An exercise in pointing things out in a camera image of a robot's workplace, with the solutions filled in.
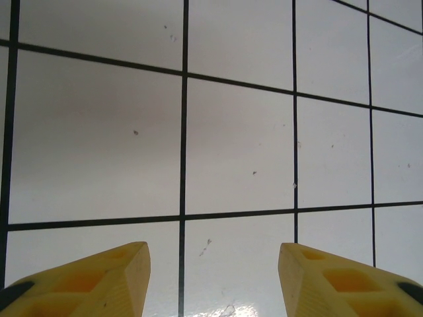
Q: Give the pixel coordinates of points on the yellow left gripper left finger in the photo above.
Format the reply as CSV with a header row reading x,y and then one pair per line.
x,y
109,284

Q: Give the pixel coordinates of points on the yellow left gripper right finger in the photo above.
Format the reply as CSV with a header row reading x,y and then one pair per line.
x,y
317,284

